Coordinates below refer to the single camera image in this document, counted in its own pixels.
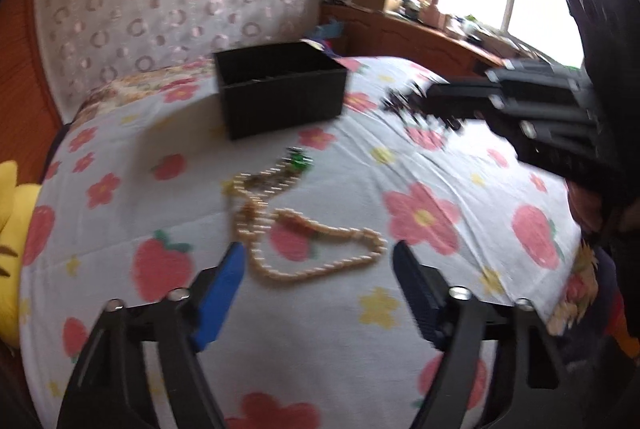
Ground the wooden cabinet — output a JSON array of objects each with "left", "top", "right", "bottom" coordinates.
[{"left": 320, "top": 3, "right": 551, "bottom": 80}]

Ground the dark wooden bead bracelet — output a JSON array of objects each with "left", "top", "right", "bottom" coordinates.
[{"left": 381, "top": 84, "right": 463, "bottom": 132}]

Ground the floral quilt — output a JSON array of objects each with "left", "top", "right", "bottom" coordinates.
[{"left": 75, "top": 59, "right": 632, "bottom": 350}]

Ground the person's right hand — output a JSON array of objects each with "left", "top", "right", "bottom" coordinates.
[{"left": 567, "top": 183, "right": 609, "bottom": 241}]

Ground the pink container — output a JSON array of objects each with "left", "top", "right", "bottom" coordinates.
[{"left": 423, "top": 0, "right": 447, "bottom": 24}]

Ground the strawberry print bed sheet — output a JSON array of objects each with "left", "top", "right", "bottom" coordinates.
[{"left": 20, "top": 55, "right": 587, "bottom": 429}]

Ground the green stone pendant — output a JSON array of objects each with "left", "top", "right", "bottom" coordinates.
[{"left": 286, "top": 148, "right": 316, "bottom": 173}]

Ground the black square box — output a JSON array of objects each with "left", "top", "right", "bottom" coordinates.
[{"left": 212, "top": 41, "right": 349, "bottom": 140}]

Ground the pearl necklace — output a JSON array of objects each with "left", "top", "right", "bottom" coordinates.
[{"left": 222, "top": 159, "right": 387, "bottom": 288}]

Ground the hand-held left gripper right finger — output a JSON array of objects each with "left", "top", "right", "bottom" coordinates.
[{"left": 391, "top": 240, "right": 563, "bottom": 429}]

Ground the blue plastic bag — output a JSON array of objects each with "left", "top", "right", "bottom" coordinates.
[{"left": 312, "top": 21, "right": 347, "bottom": 42}]

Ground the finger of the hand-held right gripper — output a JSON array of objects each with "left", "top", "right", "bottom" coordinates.
[
  {"left": 442, "top": 106, "right": 603, "bottom": 182},
  {"left": 425, "top": 60, "right": 597, "bottom": 110}
]

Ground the yellow plush toy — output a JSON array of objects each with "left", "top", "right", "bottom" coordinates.
[{"left": 0, "top": 160, "right": 44, "bottom": 350}]

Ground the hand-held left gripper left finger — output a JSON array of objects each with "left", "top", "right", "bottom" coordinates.
[{"left": 56, "top": 241, "right": 247, "bottom": 429}]

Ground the cardboard box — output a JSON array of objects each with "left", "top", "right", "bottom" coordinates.
[{"left": 352, "top": 0, "right": 404, "bottom": 14}]

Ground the wooden headboard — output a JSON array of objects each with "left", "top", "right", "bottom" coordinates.
[{"left": 0, "top": 0, "right": 68, "bottom": 164}]

